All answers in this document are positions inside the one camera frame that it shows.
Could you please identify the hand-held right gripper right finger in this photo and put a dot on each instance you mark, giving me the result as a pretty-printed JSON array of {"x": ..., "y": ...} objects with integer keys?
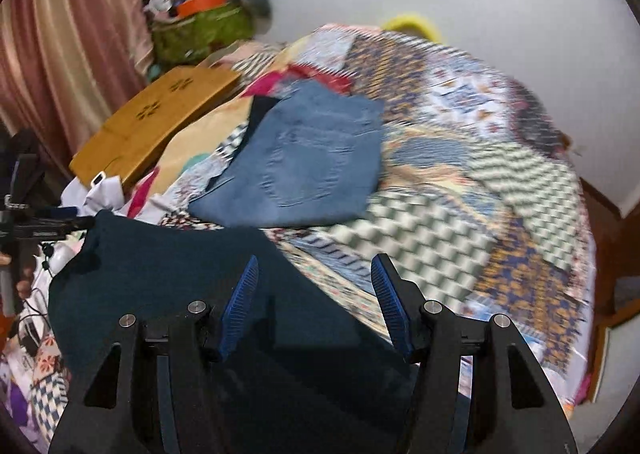
[{"x": 390, "y": 304}]

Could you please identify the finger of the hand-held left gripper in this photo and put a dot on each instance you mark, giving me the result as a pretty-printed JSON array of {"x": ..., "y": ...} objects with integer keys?
[{"x": 55, "y": 225}]

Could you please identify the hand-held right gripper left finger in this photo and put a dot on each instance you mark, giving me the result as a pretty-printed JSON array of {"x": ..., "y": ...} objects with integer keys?
[{"x": 242, "y": 299}]

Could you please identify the dark teal pants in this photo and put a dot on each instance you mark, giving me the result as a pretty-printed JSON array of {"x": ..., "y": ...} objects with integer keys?
[{"x": 165, "y": 274}]

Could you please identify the person's left hand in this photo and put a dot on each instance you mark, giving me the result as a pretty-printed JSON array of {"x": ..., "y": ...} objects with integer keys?
[{"x": 24, "y": 288}]

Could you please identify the white phone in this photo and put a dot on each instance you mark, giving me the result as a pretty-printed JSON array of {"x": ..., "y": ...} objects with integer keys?
[{"x": 98, "y": 178}]

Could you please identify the patchwork blanket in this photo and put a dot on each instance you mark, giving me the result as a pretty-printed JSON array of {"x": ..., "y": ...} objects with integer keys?
[{"x": 450, "y": 184}]

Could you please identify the wooden lap desk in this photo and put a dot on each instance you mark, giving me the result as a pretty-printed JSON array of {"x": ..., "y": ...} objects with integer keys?
[{"x": 150, "y": 124}]

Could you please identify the striped pink curtain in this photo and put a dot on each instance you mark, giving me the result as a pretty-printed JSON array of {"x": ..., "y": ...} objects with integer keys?
[{"x": 60, "y": 34}]

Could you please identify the blue jeans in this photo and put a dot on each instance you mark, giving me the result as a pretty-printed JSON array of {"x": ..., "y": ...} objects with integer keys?
[{"x": 300, "y": 159}]

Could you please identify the blue white patterned cloth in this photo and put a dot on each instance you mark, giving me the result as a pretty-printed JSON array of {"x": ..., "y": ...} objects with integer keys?
[{"x": 45, "y": 384}]

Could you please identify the green fabric hamper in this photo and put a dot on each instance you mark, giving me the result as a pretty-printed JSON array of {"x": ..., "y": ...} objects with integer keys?
[{"x": 200, "y": 36}]

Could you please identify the striped pink pillow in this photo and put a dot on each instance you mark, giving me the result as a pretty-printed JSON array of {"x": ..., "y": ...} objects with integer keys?
[{"x": 240, "y": 54}]

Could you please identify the orange box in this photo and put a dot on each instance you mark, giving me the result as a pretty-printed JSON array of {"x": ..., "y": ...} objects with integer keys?
[{"x": 200, "y": 5}]

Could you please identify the yellow curved chair back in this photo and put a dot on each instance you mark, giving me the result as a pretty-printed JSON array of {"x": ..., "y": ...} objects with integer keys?
[{"x": 410, "y": 20}]

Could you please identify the wooden frame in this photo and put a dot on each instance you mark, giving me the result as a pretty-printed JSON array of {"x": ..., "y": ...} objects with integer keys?
[{"x": 625, "y": 316}]

